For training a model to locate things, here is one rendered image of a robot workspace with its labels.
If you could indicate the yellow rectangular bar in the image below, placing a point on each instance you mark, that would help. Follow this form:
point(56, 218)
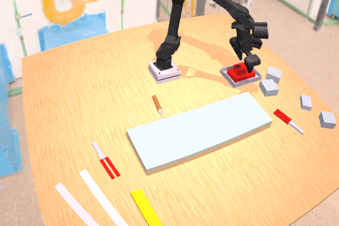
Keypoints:
point(145, 208)

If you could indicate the white flat strip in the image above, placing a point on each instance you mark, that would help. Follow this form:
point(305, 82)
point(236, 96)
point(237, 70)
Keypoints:
point(108, 207)
point(75, 205)

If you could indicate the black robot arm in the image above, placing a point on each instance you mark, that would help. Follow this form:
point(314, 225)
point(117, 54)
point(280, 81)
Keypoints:
point(243, 24)

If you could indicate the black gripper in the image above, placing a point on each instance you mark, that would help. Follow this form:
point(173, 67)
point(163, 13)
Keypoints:
point(241, 46)

